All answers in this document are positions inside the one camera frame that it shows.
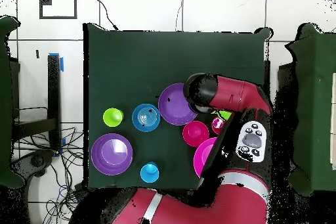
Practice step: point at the dark green table cloth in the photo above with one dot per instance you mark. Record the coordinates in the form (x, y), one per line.
(157, 58)

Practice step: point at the green covered side table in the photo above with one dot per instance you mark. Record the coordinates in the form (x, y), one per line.
(315, 103)
(5, 103)

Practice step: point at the blue cup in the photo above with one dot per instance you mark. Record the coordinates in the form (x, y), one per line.
(149, 172)

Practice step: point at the black office chair base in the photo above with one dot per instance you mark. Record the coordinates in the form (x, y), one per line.
(34, 161)

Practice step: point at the red cup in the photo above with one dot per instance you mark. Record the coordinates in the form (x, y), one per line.
(217, 125)

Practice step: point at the black metal stand frame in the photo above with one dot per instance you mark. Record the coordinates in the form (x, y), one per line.
(267, 74)
(53, 90)

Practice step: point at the green cup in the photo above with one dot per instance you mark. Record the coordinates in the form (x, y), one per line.
(113, 117)

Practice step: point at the purple bowl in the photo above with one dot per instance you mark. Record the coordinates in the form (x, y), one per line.
(111, 154)
(173, 105)

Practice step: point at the blue bowl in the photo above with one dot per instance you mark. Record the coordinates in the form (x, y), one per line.
(146, 117)

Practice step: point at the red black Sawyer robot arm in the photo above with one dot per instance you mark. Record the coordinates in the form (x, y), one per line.
(231, 92)

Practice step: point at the red bowl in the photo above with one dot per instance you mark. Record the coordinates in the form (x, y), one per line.
(195, 133)

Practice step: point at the large pink bowl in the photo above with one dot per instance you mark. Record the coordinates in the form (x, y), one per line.
(203, 153)

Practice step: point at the green ribbed bowl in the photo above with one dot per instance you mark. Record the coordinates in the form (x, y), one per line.
(225, 115)

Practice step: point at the blue tape strip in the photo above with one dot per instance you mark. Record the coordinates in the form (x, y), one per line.
(61, 64)

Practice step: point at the black square floor frame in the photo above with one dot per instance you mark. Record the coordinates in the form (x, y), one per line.
(57, 17)

